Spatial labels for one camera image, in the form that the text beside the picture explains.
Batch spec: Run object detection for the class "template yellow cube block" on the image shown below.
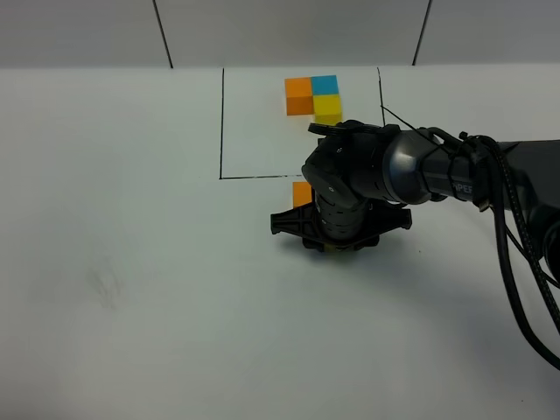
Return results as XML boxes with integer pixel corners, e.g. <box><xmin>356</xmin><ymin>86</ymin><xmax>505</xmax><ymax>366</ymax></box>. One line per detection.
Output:
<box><xmin>313</xmin><ymin>94</ymin><xmax>342</xmax><ymax>126</ymax></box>

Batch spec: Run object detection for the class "template orange cube block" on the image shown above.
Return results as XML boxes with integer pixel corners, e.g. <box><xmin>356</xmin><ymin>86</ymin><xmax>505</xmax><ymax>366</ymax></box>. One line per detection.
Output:
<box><xmin>284</xmin><ymin>77</ymin><xmax>314</xmax><ymax>116</ymax></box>

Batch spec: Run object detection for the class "template blue cube block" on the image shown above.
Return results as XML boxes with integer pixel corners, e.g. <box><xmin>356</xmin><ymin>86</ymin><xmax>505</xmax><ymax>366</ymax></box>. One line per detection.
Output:
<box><xmin>311</xmin><ymin>75</ymin><xmax>340</xmax><ymax>96</ymax></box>

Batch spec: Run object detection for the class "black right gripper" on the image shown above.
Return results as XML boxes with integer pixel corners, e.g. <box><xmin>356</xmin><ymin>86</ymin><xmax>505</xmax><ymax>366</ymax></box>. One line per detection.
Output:
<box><xmin>270</xmin><ymin>195</ymin><xmax>412</xmax><ymax>252</ymax></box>

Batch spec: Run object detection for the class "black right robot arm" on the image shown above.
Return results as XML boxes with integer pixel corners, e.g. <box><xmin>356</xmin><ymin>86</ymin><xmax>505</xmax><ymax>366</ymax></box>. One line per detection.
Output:
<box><xmin>270</xmin><ymin>120</ymin><xmax>559</xmax><ymax>279</ymax></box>

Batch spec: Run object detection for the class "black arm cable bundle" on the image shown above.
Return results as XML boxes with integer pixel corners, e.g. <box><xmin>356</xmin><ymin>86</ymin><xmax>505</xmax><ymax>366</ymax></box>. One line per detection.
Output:
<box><xmin>380</xmin><ymin>104</ymin><xmax>560</xmax><ymax>373</ymax></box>

